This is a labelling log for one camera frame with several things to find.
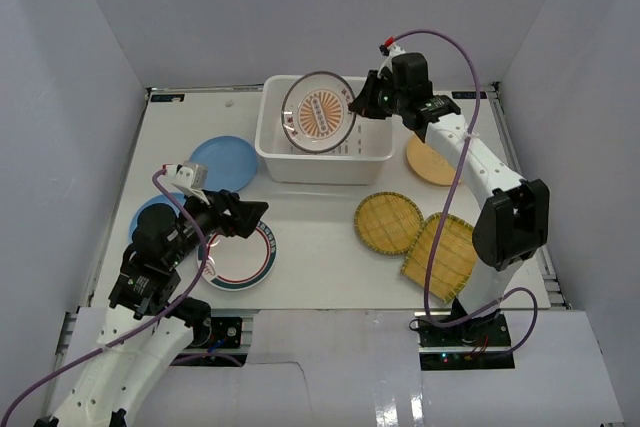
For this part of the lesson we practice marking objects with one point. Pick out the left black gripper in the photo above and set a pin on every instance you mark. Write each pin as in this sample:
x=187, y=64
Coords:
x=228, y=212

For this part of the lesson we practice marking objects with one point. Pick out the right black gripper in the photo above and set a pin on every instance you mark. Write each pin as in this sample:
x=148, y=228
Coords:
x=364, y=105

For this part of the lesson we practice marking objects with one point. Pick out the orange sunburst pattern plate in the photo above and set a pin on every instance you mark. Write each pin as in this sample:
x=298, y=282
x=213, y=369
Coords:
x=315, y=113

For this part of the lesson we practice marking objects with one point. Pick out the white green-rimmed plate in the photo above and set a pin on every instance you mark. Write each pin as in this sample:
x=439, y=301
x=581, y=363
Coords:
x=235, y=264

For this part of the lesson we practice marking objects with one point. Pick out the yellow plastic plate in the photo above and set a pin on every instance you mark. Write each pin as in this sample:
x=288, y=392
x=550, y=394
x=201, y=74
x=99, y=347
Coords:
x=427, y=164

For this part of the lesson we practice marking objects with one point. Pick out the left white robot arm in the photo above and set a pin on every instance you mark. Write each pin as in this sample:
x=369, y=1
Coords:
x=146, y=325

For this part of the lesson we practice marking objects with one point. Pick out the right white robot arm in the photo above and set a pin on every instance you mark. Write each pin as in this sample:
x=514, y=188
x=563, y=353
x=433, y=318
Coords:
x=513, y=220

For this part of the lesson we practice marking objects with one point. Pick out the white plastic bin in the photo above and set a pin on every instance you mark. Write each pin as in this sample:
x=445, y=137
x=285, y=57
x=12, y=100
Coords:
x=356, y=161

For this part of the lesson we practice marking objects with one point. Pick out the round bamboo tray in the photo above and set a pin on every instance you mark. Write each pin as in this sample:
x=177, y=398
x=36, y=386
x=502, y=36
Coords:
x=387, y=222

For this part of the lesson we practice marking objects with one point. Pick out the rectangular bamboo tray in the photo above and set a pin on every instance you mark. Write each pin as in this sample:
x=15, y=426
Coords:
x=454, y=260

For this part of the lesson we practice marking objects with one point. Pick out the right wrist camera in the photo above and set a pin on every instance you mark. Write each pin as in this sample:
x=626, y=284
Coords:
x=389, y=50

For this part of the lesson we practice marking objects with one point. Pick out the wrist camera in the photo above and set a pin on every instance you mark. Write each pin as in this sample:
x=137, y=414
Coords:
x=389, y=50
x=189, y=178

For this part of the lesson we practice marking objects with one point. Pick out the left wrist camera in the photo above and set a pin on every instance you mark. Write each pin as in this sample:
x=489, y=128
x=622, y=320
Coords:
x=189, y=178

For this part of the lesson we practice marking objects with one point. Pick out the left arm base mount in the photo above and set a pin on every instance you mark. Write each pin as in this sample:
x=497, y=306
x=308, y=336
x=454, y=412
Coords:
x=218, y=343

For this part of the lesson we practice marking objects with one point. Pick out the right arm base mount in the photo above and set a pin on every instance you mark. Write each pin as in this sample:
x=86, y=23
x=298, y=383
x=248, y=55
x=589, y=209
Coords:
x=483, y=346

